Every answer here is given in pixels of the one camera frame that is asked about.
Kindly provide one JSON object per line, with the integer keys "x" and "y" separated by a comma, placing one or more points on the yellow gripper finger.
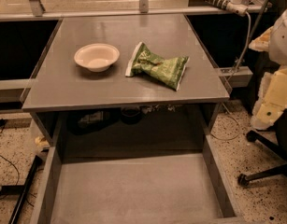
{"x": 272, "y": 99}
{"x": 261, "y": 43}

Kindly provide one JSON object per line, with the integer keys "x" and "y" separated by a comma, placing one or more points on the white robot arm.
{"x": 278, "y": 41}

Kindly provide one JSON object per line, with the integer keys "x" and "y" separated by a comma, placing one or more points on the green jalapeno chip bag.
{"x": 168, "y": 71}

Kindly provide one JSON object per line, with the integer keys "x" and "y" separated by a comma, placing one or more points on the black metal floor bar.
{"x": 25, "y": 188}

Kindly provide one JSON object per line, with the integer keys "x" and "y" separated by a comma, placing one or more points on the white power strip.
{"x": 234, "y": 6}

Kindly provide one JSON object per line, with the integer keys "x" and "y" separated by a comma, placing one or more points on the grey cabinet with open drawer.
{"x": 129, "y": 150}

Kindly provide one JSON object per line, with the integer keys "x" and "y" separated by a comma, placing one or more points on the white paper bowl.
{"x": 97, "y": 57}

